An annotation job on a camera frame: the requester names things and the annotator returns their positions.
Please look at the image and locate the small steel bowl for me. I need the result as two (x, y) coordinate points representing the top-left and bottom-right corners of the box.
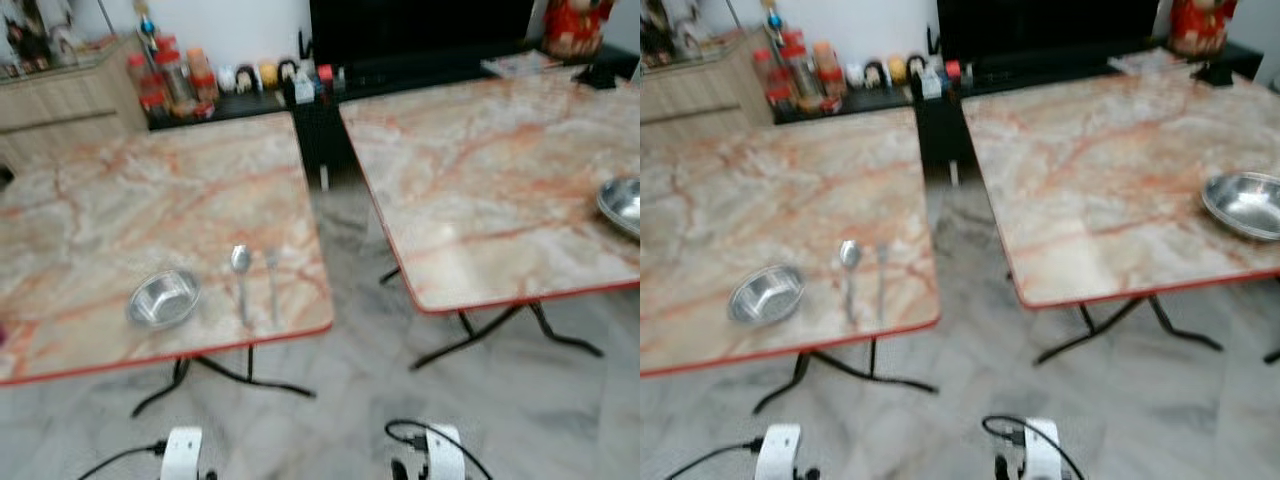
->
(126, 268), (202, 331)
(728, 264), (806, 327)

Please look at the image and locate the steel spoon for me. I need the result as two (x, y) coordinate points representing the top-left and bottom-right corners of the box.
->
(229, 243), (254, 330)
(838, 240), (863, 324)

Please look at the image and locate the black television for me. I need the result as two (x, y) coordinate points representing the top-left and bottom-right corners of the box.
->
(937, 0), (1162, 63)
(308, 0), (537, 67)

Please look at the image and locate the light wooden cabinet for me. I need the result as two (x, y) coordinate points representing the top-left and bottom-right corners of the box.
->
(640, 30), (778, 163)
(0, 35), (153, 173)

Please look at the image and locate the large steel plate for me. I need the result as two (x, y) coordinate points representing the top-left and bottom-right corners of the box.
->
(1201, 172), (1280, 243)
(596, 177), (641, 240)

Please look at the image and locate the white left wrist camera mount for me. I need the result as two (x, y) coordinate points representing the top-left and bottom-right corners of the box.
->
(160, 427), (205, 480)
(756, 424), (802, 480)

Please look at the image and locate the blue and gold ornament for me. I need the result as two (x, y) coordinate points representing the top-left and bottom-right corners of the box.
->
(134, 0), (162, 53)
(762, 0), (788, 49)

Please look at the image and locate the orange lid jar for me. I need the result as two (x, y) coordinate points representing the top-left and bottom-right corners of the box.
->
(814, 42), (848, 98)
(188, 47), (220, 102)

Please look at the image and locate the short red lid jar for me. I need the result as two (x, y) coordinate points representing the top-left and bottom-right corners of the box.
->
(752, 48), (792, 110)
(126, 53), (166, 114)

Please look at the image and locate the red decorative figure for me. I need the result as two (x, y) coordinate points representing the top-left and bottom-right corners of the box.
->
(1170, 0), (1239, 57)
(545, 0), (614, 60)

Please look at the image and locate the flat printed magazine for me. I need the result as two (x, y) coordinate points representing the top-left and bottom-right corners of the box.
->
(482, 50), (562, 80)
(1108, 46), (1186, 76)

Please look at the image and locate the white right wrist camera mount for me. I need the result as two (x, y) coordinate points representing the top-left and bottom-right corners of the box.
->
(1022, 418), (1064, 480)
(425, 423), (467, 480)

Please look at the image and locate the marble pattern folding table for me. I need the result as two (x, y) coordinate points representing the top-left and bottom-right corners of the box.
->
(0, 110), (337, 420)
(338, 73), (641, 372)
(962, 68), (1280, 367)
(640, 105), (942, 417)

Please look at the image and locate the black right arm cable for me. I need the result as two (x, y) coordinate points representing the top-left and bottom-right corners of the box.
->
(982, 414), (1087, 480)
(385, 418), (494, 480)

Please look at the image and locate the tall red lid jar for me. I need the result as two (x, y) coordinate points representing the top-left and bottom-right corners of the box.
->
(155, 35), (197, 107)
(782, 30), (824, 102)

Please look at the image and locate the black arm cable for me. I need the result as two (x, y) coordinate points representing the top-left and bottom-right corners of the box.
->
(664, 439), (763, 480)
(77, 440), (167, 480)
(982, 414), (1087, 480)
(385, 418), (494, 480)

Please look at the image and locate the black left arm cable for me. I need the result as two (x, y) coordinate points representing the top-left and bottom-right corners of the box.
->
(77, 440), (167, 480)
(664, 439), (763, 480)

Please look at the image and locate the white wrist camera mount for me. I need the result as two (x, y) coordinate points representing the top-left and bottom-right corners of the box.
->
(425, 423), (467, 480)
(160, 427), (205, 480)
(756, 424), (802, 480)
(1022, 418), (1064, 480)

